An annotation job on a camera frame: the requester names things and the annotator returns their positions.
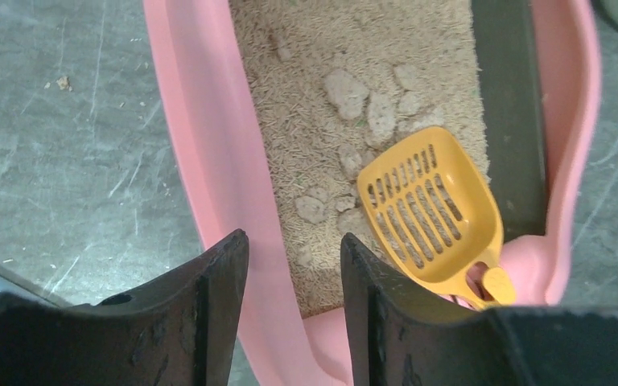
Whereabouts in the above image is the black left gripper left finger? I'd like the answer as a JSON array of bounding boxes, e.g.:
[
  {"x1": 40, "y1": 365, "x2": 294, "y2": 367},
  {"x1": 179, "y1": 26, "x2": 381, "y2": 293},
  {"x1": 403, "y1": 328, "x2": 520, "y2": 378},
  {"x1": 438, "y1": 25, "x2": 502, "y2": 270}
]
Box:
[{"x1": 0, "y1": 229, "x2": 249, "y2": 385}]

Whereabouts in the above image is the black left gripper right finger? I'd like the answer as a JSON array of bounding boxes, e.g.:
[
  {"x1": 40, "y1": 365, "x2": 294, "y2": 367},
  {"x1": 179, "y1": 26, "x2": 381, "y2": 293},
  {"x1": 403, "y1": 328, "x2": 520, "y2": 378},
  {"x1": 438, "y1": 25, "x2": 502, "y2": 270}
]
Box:
[{"x1": 340, "y1": 233, "x2": 618, "y2": 385}]

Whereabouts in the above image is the yellow litter scoop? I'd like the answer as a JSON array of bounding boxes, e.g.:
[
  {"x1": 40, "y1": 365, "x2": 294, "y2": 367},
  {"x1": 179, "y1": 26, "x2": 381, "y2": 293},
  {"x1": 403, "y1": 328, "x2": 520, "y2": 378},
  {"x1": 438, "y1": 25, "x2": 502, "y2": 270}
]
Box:
[{"x1": 356, "y1": 126, "x2": 517, "y2": 310}]

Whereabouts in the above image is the beige cat litter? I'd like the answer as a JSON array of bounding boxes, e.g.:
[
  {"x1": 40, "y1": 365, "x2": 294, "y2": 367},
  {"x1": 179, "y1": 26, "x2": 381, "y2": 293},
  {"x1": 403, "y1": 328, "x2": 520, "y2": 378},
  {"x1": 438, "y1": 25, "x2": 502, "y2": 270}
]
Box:
[{"x1": 230, "y1": 1, "x2": 489, "y2": 318}]

